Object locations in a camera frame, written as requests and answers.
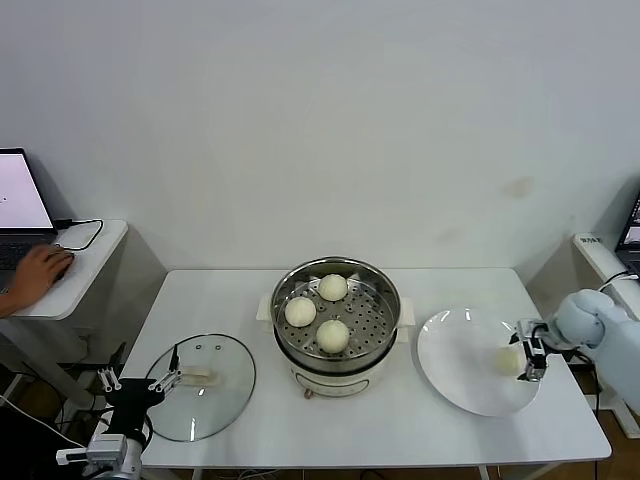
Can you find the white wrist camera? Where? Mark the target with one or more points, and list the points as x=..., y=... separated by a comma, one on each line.
x=526, y=328
x=95, y=452

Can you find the white side desk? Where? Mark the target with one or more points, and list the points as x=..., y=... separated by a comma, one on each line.
x=95, y=260
x=600, y=252

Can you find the bare person forearm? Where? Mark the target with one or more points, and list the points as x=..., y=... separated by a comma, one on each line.
x=5, y=305

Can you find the black computer mouse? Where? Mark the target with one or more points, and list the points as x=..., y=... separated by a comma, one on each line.
x=65, y=267

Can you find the black laptop with bright screen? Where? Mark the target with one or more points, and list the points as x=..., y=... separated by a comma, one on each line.
x=20, y=200

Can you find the stainless steel steamer basket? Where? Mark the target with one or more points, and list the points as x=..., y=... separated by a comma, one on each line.
x=365, y=312

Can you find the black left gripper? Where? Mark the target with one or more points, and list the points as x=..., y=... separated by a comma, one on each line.
x=132, y=402

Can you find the white steamed baozi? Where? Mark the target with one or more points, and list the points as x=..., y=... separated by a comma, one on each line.
x=506, y=361
x=300, y=311
x=332, y=287
x=332, y=336

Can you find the cream electric cooker pot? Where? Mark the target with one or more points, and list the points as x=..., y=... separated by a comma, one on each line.
x=340, y=380

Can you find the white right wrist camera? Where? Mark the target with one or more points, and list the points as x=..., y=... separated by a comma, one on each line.
x=526, y=328

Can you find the round glass pot lid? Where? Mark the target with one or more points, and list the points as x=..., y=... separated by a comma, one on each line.
x=220, y=415

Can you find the bare person hand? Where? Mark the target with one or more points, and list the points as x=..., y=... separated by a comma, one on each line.
x=37, y=275

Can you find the white round plate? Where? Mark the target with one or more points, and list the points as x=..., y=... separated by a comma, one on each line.
x=460, y=350

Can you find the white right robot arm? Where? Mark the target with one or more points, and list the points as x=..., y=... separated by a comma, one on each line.
x=615, y=350

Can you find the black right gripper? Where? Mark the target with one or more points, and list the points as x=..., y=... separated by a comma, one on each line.
x=536, y=352

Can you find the dark laptop with dark screen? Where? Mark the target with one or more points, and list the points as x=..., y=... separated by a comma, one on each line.
x=631, y=235

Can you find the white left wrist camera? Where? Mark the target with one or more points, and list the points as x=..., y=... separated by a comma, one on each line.
x=95, y=452

